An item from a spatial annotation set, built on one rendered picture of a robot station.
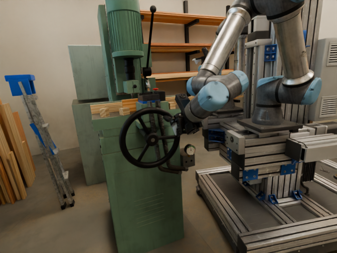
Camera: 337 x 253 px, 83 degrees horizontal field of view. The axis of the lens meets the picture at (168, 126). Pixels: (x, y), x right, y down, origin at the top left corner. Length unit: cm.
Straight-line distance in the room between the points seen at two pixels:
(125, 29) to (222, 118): 89
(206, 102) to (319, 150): 71
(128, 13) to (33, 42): 257
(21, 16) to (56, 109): 134
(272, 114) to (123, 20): 87
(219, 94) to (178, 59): 345
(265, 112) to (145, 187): 77
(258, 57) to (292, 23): 45
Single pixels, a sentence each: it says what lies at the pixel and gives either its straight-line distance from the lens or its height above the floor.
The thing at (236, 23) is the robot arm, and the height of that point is 125.
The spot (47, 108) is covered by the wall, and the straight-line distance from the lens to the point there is 354.
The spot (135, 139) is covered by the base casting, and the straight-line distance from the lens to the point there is 105.
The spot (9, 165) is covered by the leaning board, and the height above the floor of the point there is 36.
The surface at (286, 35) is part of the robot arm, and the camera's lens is 88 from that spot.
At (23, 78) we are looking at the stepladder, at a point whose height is 113.
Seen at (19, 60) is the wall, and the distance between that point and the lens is 358.
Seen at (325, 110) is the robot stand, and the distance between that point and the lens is 148.
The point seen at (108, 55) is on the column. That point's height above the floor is 123.
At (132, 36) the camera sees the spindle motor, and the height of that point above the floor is 129.
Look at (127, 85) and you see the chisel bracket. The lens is 112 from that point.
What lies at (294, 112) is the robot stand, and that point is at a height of 82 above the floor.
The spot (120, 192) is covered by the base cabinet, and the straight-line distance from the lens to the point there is 116.
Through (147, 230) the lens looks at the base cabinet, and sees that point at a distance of 136.
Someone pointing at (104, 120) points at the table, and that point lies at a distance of 101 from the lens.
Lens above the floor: 108
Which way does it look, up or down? 15 degrees down
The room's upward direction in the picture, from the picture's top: 4 degrees counter-clockwise
